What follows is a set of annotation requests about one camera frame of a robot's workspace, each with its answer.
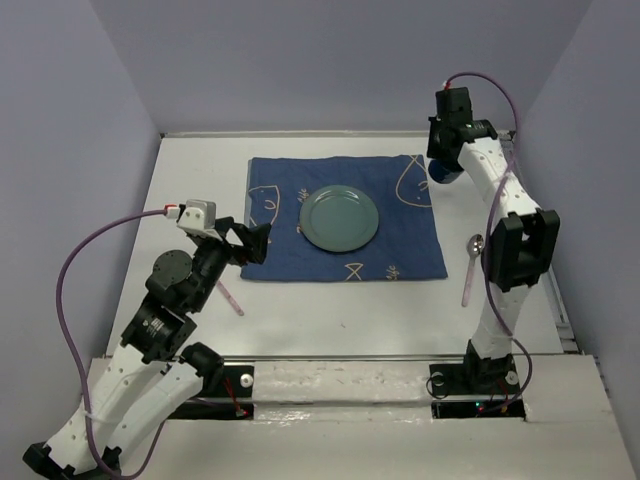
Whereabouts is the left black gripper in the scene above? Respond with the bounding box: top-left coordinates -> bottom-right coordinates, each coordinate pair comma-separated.
189,215 -> 273,311

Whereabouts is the dark blue mug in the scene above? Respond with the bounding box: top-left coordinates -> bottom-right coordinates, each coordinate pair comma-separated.
428,159 -> 464,185

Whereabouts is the fork with pink handle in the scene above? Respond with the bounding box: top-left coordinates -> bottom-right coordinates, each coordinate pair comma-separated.
216,281 -> 245,316

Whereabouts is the teal ceramic plate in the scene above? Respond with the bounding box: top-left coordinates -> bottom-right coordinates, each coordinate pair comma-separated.
299,185 -> 380,253

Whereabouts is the blue cloth placemat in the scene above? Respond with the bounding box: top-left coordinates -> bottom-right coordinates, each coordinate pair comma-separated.
241,154 -> 448,282

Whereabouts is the spoon with pink handle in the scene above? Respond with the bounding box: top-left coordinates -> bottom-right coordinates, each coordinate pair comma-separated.
461,234 -> 484,308

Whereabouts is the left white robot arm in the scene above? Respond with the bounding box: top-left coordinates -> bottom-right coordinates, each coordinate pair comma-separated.
23,205 -> 272,479

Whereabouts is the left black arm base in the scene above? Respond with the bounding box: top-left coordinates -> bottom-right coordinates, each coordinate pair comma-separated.
169,364 -> 255,421

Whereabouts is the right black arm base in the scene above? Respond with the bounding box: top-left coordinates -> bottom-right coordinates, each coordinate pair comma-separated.
425,360 -> 526,420

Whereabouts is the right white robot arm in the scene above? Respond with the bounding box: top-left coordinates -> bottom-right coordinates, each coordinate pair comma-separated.
426,85 -> 560,401

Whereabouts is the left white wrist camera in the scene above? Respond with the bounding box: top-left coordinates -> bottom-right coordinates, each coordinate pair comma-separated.
164,199 -> 220,239

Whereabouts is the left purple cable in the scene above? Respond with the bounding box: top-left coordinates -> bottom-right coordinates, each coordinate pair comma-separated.
55,209 -> 174,479

